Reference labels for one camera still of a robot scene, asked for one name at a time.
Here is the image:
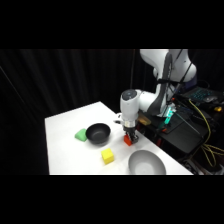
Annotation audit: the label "green wedge block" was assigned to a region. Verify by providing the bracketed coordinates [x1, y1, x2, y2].
[74, 128, 89, 143]

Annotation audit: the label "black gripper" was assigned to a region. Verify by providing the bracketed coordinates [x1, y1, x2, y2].
[122, 124, 140, 145]

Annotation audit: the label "yellow cable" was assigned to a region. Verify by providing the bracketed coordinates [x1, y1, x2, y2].
[187, 97, 224, 168]

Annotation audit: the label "tan wrist camera box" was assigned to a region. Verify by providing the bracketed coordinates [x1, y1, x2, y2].
[137, 112, 152, 127]

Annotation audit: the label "yellow cube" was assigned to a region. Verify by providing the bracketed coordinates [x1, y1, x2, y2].
[100, 148, 116, 165]

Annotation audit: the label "red cube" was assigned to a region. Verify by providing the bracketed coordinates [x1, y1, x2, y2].
[123, 134, 134, 147]

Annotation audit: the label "grey bowl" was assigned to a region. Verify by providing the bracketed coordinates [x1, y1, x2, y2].
[127, 149, 167, 176]

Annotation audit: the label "black bowl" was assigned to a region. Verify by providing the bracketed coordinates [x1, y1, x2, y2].
[85, 122, 112, 145]

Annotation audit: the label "black robot stand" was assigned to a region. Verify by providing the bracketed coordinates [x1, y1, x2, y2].
[136, 97, 224, 164]

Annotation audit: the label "black curtain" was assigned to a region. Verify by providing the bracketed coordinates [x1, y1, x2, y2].
[0, 49, 224, 176]

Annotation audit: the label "laptop with lit keyboard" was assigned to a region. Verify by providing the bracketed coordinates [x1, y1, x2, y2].
[181, 85, 224, 105]

